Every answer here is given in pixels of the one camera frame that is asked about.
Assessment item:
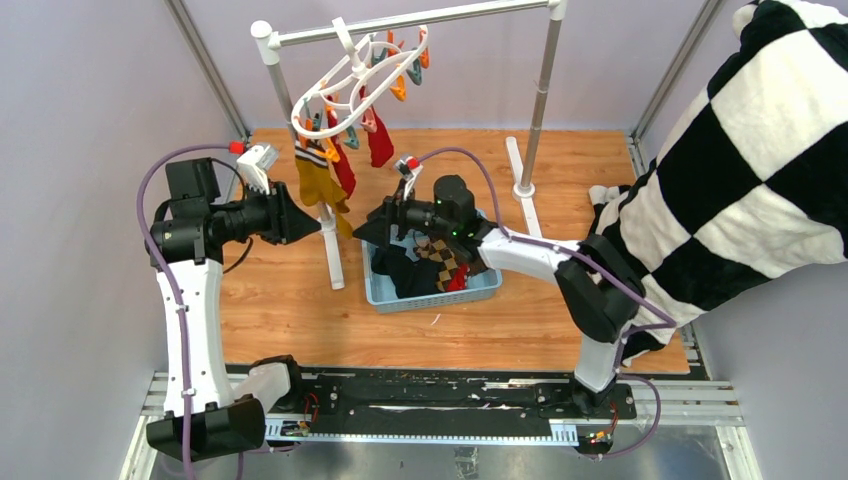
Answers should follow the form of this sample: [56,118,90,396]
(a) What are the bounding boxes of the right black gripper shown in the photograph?
[353,179,456,250]

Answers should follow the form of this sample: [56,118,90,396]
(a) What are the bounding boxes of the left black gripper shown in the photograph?
[211,177,321,245]

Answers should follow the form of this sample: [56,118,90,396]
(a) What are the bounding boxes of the black sock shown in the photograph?
[389,260,440,299]
[370,245,415,281]

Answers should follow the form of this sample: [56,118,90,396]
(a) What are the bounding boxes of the mustard yellow sock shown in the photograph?
[294,140,353,239]

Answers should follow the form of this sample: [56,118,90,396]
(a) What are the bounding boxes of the brown argyle sock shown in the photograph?
[414,238,464,292]

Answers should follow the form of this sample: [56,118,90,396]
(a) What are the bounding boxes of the red snowflake christmas sock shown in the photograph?
[445,264,468,292]

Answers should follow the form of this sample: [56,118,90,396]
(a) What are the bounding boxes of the light blue plastic basket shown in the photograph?
[360,230,503,314]

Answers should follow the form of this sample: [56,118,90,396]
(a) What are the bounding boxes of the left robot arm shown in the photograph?
[143,158,321,462]

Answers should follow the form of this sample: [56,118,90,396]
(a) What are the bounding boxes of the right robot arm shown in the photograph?
[353,175,645,418]

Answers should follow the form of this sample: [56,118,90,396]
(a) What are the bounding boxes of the white round sock hanger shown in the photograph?
[290,17,429,139]

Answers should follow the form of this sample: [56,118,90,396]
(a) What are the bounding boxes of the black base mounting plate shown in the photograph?
[271,366,637,439]

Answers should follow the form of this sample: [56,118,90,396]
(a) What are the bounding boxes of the white grey drying rack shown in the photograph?
[249,0,571,291]

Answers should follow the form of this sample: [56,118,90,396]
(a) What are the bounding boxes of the black white checkered blanket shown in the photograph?
[588,1,847,362]

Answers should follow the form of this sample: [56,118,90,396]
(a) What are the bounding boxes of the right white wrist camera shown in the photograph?
[394,155,423,201]

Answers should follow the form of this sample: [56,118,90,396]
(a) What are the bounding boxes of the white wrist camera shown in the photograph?
[394,155,423,201]
[236,143,279,194]

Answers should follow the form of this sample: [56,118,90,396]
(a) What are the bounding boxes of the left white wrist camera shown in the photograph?
[236,143,279,194]

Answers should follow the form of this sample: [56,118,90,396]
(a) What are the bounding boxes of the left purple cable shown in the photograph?
[136,140,306,480]

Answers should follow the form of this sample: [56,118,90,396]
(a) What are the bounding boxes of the purple cable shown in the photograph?
[136,140,306,480]
[405,146,678,461]

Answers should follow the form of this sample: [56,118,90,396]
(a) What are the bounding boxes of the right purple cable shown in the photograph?
[405,146,678,461]

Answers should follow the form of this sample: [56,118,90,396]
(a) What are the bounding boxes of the aluminium frame rail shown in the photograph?
[120,367,762,479]

